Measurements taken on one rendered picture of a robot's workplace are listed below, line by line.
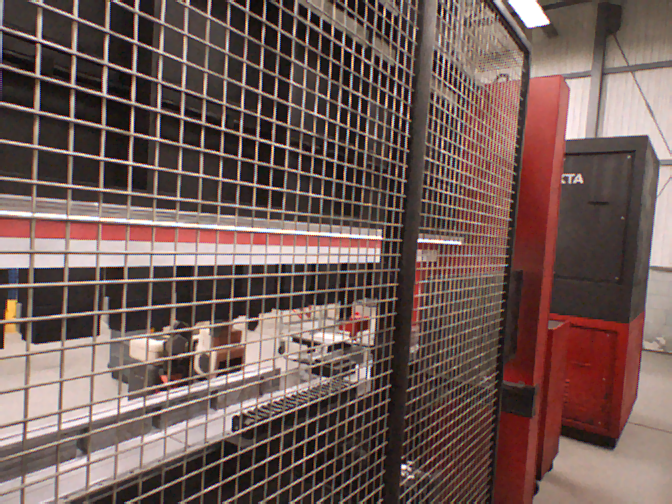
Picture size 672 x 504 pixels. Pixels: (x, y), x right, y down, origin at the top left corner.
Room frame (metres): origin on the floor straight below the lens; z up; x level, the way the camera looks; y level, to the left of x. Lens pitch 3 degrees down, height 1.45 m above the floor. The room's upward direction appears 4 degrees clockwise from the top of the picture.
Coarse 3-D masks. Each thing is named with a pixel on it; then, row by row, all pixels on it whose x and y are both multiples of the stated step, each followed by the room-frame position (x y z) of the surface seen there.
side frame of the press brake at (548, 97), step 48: (528, 96) 2.54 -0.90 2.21; (528, 144) 2.53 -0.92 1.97; (480, 192) 2.65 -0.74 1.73; (528, 192) 2.52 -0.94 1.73; (480, 240) 2.64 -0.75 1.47; (528, 240) 2.50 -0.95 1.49; (528, 288) 2.49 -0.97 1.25; (528, 336) 2.48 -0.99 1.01; (528, 384) 2.47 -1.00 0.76; (432, 432) 2.75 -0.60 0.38; (480, 432) 2.59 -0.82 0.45; (528, 432) 2.46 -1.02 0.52; (528, 480) 2.54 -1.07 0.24
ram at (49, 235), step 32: (0, 224) 0.99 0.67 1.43; (64, 224) 1.09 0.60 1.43; (96, 224) 1.15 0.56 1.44; (0, 256) 0.99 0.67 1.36; (128, 256) 1.22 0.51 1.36; (160, 256) 1.29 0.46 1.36; (192, 256) 1.37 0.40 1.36; (224, 256) 1.47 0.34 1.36; (256, 256) 1.58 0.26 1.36; (288, 256) 1.71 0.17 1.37; (320, 256) 1.87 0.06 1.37; (352, 256) 2.05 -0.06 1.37
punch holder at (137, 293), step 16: (112, 272) 1.24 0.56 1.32; (128, 272) 1.22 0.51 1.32; (144, 272) 1.25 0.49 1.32; (160, 272) 1.29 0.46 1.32; (112, 288) 1.23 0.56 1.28; (128, 288) 1.22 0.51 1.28; (144, 288) 1.26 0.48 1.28; (160, 288) 1.29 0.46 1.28; (112, 304) 1.24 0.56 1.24; (128, 304) 1.22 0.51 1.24; (144, 304) 1.26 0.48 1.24; (160, 304) 1.30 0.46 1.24; (112, 320) 1.24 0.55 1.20; (128, 320) 1.22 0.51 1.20; (144, 320) 1.26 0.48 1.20; (160, 320) 1.30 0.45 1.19
